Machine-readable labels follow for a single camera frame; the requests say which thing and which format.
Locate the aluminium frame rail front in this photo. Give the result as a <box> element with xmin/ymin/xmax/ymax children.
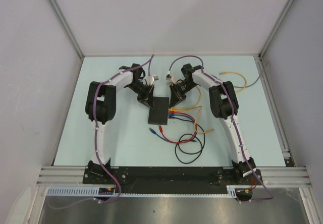
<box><xmin>36</xmin><ymin>166</ymin><xmax>312</xmax><ymax>188</ymax></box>

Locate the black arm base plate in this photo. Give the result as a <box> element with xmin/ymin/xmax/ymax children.
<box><xmin>82</xmin><ymin>161</ymin><xmax>262</xmax><ymax>195</ymax></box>

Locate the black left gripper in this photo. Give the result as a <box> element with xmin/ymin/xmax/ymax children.
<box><xmin>127</xmin><ymin>81</ymin><xmax>154</xmax><ymax>110</ymax></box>

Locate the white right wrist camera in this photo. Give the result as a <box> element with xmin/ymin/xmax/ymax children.
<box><xmin>166</xmin><ymin>74</ymin><xmax>176</xmax><ymax>84</ymax></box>

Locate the grey slotted cable duct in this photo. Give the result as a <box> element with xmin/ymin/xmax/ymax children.
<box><xmin>47</xmin><ymin>186</ymin><xmax>237</xmax><ymax>198</ymax></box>

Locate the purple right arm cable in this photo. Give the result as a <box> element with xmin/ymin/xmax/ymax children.
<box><xmin>166</xmin><ymin>55</ymin><xmax>275</xmax><ymax>203</ymax></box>

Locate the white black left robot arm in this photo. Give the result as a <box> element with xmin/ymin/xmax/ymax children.
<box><xmin>85</xmin><ymin>64</ymin><xmax>158</xmax><ymax>166</ymax></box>

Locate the aluminium frame post left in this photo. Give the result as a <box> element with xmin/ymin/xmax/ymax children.
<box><xmin>47</xmin><ymin>0</ymin><xmax>84</xmax><ymax>61</ymax></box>

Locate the aluminium frame post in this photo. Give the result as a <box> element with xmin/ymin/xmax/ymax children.
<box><xmin>258</xmin><ymin>0</ymin><xmax>296</xmax><ymax>59</ymax></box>
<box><xmin>47</xmin><ymin>0</ymin><xmax>84</xmax><ymax>61</ymax></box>

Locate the black network switch box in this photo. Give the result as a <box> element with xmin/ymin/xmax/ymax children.
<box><xmin>148</xmin><ymin>96</ymin><xmax>169</xmax><ymax>126</ymax></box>

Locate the red ethernet cable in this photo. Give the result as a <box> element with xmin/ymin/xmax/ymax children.
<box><xmin>157</xmin><ymin>109</ymin><xmax>198</xmax><ymax>143</ymax></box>

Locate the grey ethernet cable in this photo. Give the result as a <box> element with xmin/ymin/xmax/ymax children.
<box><xmin>233</xmin><ymin>73</ymin><xmax>260</xmax><ymax>88</ymax></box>

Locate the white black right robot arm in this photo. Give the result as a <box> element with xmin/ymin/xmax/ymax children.
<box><xmin>170</xmin><ymin>64</ymin><xmax>259</xmax><ymax>184</ymax></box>

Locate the aluminium frame post right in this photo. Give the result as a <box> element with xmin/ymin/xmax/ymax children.
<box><xmin>258</xmin><ymin>0</ymin><xmax>296</xmax><ymax>59</ymax></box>

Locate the black ethernet cable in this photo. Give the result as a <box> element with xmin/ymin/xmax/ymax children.
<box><xmin>169</xmin><ymin>115</ymin><xmax>206</xmax><ymax>164</ymax></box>

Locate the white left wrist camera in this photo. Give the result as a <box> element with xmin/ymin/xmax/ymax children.
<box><xmin>147</xmin><ymin>75</ymin><xmax>159</xmax><ymax>85</ymax></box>

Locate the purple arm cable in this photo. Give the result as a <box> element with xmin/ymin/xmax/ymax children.
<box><xmin>166</xmin><ymin>55</ymin><xmax>275</xmax><ymax>203</ymax></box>
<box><xmin>47</xmin><ymin>54</ymin><xmax>154</xmax><ymax>209</ymax></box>

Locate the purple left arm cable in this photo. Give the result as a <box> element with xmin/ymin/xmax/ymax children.
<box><xmin>47</xmin><ymin>54</ymin><xmax>154</xmax><ymax>209</ymax></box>

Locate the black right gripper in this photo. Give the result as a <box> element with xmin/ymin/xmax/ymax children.
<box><xmin>169</xmin><ymin>81</ymin><xmax>197</xmax><ymax>108</ymax></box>

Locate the blue ethernet cable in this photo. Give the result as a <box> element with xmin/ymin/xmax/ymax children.
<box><xmin>148</xmin><ymin>111</ymin><xmax>195</xmax><ymax>143</ymax></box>

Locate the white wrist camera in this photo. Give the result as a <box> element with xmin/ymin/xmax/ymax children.
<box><xmin>147</xmin><ymin>75</ymin><xmax>159</xmax><ymax>85</ymax></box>
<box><xmin>166</xmin><ymin>74</ymin><xmax>176</xmax><ymax>84</ymax></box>

